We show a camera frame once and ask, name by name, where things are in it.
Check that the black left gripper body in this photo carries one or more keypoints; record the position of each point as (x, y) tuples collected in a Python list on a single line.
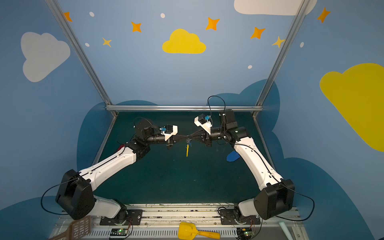
[(170, 139)]

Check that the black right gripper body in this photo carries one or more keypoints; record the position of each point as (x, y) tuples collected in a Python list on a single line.
[(204, 138)]

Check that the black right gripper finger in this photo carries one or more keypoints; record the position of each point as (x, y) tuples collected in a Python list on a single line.
[(195, 139), (195, 136)]

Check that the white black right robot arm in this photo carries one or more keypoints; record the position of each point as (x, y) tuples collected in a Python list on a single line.
[(276, 194)]

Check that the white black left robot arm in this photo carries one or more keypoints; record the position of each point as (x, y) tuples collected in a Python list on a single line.
[(76, 191)]

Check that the yellow plastic scoop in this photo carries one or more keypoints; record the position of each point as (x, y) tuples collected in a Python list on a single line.
[(188, 231)]

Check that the right green circuit board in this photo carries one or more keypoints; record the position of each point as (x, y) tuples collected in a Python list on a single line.
[(244, 234)]

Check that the green circuit board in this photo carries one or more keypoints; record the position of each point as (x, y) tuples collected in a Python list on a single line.
[(244, 234), (118, 234)]

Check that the left green circuit board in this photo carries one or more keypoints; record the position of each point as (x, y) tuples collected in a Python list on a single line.
[(118, 234)]

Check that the pale teal tube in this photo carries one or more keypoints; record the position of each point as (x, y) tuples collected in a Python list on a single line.
[(285, 230)]

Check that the brown slotted spatula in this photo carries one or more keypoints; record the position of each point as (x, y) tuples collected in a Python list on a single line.
[(76, 230)]

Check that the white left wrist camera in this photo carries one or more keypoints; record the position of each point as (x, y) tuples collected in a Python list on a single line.
[(168, 131)]

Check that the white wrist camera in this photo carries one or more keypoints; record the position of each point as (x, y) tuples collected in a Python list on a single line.
[(205, 122), (168, 131)]

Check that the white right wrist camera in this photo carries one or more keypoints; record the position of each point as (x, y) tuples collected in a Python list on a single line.
[(205, 122)]

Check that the aluminium back frame rail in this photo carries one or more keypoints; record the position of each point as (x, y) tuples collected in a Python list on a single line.
[(148, 108)]

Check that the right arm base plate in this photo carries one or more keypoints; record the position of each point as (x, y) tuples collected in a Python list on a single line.
[(234, 217)]

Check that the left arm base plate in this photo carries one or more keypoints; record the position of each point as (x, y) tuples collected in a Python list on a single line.
[(132, 217)]

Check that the grey slotted cable duct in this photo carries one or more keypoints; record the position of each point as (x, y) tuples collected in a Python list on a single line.
[(156, 233)]

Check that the aluminium right frame post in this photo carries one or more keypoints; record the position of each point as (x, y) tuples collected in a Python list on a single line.
[(292, 32)]

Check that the aluminium frame post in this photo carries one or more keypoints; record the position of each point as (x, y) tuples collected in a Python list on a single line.
[(59, 15), (292, 32)]

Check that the aluminium left frame post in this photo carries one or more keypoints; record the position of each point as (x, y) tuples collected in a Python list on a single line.
[(59, 15)]

